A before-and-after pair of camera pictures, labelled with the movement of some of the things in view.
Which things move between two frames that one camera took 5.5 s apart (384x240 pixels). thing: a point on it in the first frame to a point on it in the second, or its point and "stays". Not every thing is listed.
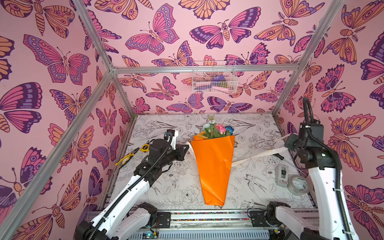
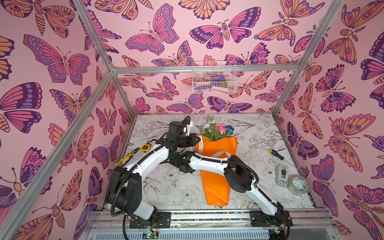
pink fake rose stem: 221,128 stays
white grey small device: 281,175 stays
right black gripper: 290,142 to 174,156
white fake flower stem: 208,127 stays
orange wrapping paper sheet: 214,157 stays
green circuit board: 148,235 stays
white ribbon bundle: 248,159 to 201,148
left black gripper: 179,153 to 191,142
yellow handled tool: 125,159 stays
